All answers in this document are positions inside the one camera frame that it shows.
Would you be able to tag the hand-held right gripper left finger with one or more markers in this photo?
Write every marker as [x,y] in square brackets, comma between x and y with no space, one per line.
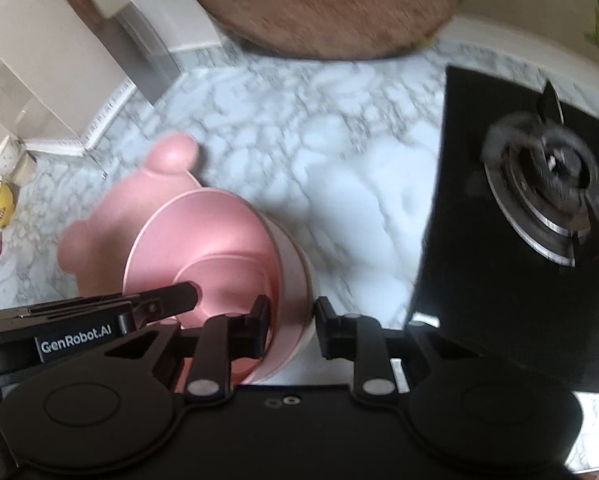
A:
[259,327]

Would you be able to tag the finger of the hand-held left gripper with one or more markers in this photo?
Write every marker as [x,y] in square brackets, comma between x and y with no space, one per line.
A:
[172,297]

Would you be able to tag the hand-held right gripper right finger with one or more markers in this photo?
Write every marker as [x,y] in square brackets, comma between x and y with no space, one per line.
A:
[327,327]

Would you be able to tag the pink bowl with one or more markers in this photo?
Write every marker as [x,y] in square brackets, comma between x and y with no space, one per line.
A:
[219,230]

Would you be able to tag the pink bear-shaped plate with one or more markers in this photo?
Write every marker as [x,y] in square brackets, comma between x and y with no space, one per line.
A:
[104,240]

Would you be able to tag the white floral bowl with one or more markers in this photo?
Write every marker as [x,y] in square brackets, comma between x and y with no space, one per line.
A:
[6,157]

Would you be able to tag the black glass gas stove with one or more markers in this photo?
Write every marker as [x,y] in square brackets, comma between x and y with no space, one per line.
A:
[459,160]

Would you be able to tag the metal burner pan support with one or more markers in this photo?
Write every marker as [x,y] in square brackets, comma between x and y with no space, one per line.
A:
[544,170]

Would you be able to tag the round wooden cutting board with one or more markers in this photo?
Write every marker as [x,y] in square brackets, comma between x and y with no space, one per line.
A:
[329,5]

